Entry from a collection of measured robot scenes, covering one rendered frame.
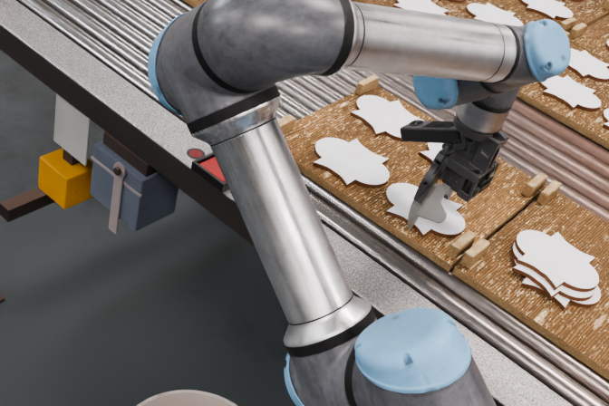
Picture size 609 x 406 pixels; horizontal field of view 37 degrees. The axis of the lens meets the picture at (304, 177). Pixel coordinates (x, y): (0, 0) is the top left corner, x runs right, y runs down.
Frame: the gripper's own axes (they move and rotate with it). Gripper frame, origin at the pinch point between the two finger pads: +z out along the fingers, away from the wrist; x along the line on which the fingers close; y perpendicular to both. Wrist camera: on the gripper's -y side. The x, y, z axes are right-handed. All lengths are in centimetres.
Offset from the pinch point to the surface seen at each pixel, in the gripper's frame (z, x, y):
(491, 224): 0.2, 7.4, 9.3
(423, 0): 1, 70, -46
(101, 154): 14, -23, -53
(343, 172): 0.3, -4.3, -14.9
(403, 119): 0.4, 20.0, -18.3
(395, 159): 1.0, 8.3, -11.9
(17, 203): 71, -3, -100
